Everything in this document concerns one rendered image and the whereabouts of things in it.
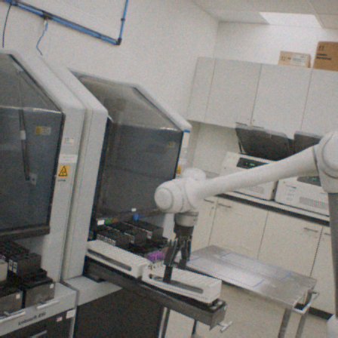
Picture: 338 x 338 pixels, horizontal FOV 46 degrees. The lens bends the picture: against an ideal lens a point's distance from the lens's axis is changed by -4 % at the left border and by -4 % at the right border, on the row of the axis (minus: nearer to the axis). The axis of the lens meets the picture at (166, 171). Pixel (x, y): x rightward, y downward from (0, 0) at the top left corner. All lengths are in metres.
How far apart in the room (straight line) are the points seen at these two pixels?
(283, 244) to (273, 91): 1.48
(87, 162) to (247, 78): 2.90
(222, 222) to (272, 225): 0.50
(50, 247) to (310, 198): 2.63
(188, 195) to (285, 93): 2.91
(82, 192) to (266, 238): 2.51
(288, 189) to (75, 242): 2.47
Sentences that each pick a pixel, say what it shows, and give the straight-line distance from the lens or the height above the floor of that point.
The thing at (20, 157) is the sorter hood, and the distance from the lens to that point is 1.37.
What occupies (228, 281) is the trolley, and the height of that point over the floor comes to 0.82.
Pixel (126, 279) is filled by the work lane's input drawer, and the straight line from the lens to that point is 1.67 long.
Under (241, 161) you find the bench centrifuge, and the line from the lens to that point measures 3.94.
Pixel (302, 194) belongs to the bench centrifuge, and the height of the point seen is 1.04.
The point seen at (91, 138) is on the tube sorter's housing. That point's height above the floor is 1.32.
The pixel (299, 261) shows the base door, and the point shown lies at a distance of 3.82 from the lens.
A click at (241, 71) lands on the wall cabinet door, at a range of 4.32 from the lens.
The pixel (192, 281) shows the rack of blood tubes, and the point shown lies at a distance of 1.55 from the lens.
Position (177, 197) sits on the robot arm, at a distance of 1.31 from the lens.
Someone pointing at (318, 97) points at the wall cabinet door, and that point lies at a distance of 4.05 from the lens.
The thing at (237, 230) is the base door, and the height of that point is 0.56.
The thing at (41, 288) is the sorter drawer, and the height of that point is 0.80.
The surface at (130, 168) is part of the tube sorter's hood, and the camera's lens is 1.82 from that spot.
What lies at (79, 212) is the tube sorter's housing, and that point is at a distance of 1.65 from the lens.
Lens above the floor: 1.44
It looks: 7 degrees down
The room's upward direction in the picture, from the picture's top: 11 degrees clockwise
